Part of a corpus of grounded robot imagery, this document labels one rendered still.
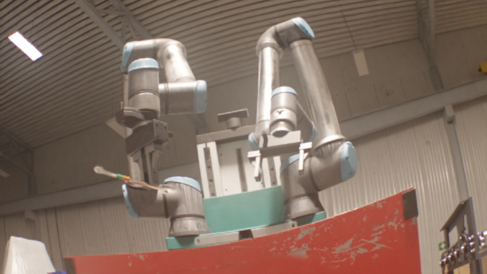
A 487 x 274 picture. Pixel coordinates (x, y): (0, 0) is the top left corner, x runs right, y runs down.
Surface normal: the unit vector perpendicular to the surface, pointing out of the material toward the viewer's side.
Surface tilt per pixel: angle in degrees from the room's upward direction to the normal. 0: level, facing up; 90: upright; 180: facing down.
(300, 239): 90
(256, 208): 90
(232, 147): 90
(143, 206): 128
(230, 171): 90
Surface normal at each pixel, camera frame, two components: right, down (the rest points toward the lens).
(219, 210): -0.15, -0.40
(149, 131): -0.68, -0.23
